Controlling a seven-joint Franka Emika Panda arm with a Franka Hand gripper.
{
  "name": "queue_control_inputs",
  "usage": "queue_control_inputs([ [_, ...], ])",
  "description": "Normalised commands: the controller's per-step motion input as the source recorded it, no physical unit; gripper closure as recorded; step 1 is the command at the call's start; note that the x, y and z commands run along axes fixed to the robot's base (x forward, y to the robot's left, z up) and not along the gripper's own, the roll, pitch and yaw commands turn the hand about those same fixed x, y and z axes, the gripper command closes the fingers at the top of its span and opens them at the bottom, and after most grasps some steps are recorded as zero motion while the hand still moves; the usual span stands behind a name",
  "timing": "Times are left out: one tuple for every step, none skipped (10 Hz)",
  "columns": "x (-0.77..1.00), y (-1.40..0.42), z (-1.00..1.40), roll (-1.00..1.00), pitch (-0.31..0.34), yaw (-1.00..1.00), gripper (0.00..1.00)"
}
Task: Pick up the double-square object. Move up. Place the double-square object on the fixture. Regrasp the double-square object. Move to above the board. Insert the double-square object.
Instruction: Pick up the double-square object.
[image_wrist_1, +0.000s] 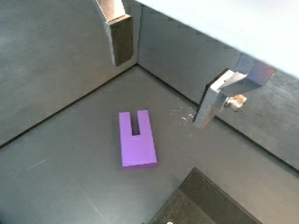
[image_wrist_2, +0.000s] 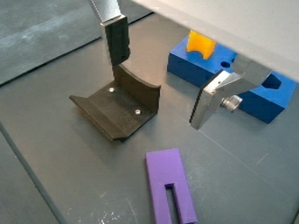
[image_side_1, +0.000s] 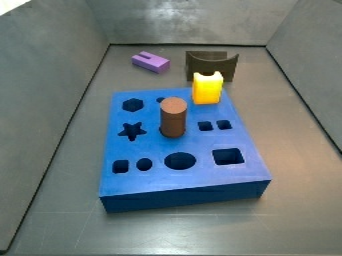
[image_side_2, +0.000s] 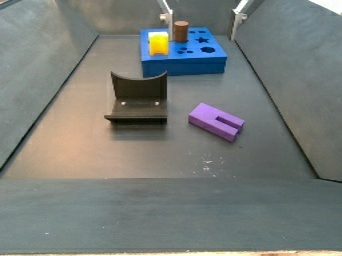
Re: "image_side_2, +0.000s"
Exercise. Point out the brown cylinder peg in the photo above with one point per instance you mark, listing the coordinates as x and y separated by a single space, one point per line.
181 30

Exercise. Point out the blue shape-sorting board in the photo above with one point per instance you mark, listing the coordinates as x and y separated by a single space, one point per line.
200 56

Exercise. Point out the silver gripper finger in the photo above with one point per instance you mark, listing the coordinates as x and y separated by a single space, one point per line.
168 13
240 16

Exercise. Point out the purple double-square slotted block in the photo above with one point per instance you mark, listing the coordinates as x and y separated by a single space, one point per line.
217 121

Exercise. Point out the yellow arch block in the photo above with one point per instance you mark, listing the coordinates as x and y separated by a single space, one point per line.
158 43

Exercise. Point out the black curved holder stand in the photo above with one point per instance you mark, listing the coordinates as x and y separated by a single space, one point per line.
141 99

